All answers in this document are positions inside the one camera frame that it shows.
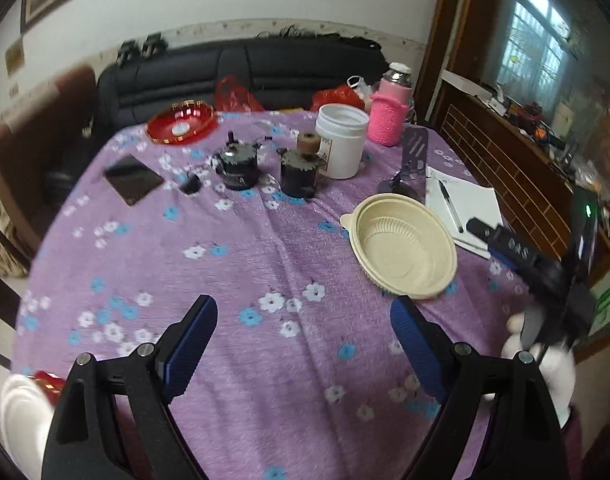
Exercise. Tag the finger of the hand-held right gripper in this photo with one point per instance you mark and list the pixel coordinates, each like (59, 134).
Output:
(510, 245)

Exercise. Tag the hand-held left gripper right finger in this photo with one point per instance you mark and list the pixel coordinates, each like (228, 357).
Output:
(415, 350)

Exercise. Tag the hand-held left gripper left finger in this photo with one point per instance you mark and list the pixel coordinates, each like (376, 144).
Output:
(190, 347)

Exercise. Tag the beige plastic bowl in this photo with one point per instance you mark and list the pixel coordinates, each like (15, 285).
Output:
(405, 245)

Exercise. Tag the large red gold-rimmed plate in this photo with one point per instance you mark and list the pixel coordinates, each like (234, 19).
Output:
(50, 380)

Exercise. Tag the large white foam bowl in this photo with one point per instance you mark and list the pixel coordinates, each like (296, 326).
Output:
(22, 420)

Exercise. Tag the person's right hand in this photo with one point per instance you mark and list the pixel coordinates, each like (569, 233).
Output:
(560, 375)

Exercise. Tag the white notebook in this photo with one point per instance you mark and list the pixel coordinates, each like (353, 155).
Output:
(472, 200)

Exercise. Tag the black pen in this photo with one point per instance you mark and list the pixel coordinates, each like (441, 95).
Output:
(451, 206)

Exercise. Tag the wooden cabinet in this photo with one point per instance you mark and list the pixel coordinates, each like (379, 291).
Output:
(510, 160)

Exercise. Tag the purple floral tablecloth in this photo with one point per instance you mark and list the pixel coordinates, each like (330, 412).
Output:
(265, 260)

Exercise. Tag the cabinet clutter pile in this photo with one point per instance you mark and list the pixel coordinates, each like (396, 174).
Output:
(545, 130)

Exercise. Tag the black phone stand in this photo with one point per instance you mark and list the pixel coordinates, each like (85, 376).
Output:
(412, 155)

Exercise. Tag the small black lid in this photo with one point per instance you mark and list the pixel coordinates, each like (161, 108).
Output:
(190, 185)

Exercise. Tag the black smartphone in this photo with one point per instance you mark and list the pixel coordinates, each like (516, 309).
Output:
(132, 180)

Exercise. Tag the pink knit-sleeved bottle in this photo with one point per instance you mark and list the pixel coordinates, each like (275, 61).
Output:
(387, 115)

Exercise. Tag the white plastic jar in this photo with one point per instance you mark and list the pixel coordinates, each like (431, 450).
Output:
(340, 142)

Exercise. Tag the black jar with wooden knob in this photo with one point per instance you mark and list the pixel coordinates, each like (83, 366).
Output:
(297, 172)

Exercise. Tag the window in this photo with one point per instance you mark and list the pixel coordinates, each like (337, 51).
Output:
(540, 35)

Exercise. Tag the white plastic bag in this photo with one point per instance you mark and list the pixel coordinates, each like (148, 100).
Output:
(360, 85)

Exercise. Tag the small red gold-rimmed plate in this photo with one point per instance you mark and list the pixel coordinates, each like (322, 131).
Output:
(180, 122)

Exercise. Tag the red plastic bag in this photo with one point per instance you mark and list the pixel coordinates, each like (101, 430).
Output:
(337, 97)
(235, 95)

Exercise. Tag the brown chair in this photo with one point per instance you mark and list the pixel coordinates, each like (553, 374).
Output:
(30, 150)

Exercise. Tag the black sofa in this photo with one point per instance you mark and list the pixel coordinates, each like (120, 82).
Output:
(285, 70)

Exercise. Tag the dark object on sofa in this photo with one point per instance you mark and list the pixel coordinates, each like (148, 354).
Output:
(153, 45)
(128, 52)

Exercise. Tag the wooden door frame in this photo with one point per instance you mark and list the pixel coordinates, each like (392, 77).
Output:
(447, 35)

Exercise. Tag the small wall plaque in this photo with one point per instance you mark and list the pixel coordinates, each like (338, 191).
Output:
(15, 59)

